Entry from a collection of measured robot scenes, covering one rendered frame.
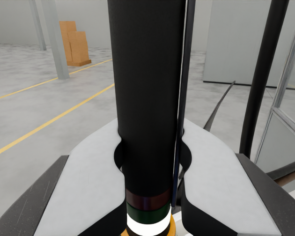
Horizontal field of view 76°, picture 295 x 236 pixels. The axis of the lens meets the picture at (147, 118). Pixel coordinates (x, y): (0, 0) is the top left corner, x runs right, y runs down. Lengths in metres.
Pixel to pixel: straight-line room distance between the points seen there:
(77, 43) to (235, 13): 5.49
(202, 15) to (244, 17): 6.83
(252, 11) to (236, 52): 0.93
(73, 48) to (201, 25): 7.18
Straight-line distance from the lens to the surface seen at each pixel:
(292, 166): 0.30
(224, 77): 5.67
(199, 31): 12.20
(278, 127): 1.54
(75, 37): 8.13
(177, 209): 0.40
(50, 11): 6.13
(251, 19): 5.53
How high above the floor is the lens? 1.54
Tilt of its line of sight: 27 degrees down
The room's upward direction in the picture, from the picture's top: straight up
